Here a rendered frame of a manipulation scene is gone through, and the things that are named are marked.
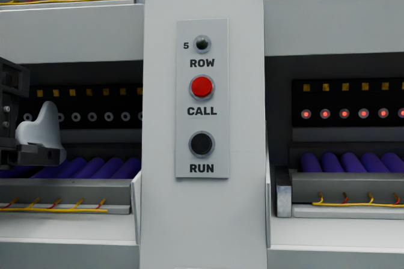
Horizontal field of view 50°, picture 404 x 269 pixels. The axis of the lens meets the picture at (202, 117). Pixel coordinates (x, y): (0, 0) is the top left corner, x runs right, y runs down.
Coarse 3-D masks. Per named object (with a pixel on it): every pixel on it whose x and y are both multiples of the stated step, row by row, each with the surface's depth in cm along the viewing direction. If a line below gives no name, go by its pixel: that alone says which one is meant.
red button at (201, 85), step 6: (198, 78) 33; (204, 78) 33; (192, 84) 33; (198, 84) 33; (204, 84) 32; (210, 84) 33; (192, 90) 33; (198, 90) 32; (204, 90) 32; (210, 90) 32; (198, 96) 33; (204, 96) 33
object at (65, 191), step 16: (0, 192) 39; (16, 192) 39; (32, 192) 39; (48, 192) 39; (64, 192) 39; (80, 192) 38; (96, 192) 38; (112, 192) 38; (128, 192) 38; (0, 208) 38; (16, 208) 38; (32, 208) 37; (48, 208) 37; (96, 208) 37
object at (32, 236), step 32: (96, 128) 52; (128, 128) 51; (0, 224) 37; (32, 224) 37; (64, 224) 36; (96, 224) 36; (128, 224) 36; (0, 256) 34; (32, 256) 34; (64, 256) 34; (96, 256) 33; (128, 256) 33
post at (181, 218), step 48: (192, 0) 34; (240, 0) 33; (144, 48) 34; (240, 48) 33; (144, 96) 34; (240, 96) 33; (144, 144) 33; (240, 144) 32; (144, 192) 33; (192, 192) 32; (240, 192) 32; (144, 240) 32; (192, 240) 32; (240, 240) 31
